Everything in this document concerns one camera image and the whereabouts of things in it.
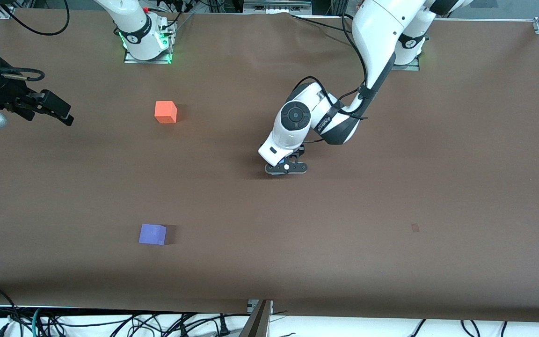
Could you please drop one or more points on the purple block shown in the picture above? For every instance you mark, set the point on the purple block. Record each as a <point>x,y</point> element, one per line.
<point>152,234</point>

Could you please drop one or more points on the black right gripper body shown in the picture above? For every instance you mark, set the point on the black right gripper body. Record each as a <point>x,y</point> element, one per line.
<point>2,93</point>

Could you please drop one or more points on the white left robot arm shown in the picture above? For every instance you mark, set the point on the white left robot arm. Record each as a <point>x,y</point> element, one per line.
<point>377,28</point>

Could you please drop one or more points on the metal post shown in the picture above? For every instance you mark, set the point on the metal post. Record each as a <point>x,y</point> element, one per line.
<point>260,323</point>

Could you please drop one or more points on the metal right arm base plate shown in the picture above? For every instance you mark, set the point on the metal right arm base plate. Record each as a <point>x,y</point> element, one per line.
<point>130,60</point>

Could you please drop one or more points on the orange block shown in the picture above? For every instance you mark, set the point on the orange block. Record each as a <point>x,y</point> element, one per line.
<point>165,112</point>

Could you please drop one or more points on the brown table cover sheet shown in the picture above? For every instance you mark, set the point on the brown table cover sheet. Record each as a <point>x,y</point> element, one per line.
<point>297,234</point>

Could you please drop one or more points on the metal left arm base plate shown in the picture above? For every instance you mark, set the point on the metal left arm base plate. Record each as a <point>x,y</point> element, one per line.
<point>410,67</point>

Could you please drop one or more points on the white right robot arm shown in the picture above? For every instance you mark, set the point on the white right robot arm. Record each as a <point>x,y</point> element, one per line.
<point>134,28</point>

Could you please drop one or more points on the grey equipment box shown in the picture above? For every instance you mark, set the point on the grey equipment box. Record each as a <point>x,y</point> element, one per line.
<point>276,6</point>

